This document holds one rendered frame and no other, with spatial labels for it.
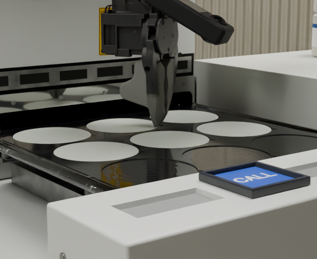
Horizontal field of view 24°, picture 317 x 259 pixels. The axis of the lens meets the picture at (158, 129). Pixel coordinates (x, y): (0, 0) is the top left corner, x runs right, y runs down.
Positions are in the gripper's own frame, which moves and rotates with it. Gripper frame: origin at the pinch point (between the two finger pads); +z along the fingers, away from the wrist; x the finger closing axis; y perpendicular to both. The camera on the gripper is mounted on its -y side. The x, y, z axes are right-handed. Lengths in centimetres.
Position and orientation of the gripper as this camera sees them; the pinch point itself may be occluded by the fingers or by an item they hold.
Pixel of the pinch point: (162, 117)
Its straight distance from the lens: 100.0
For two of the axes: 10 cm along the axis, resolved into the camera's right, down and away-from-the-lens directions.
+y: -9.3, -0.7, 3.7
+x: -3.8, 1.9, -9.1
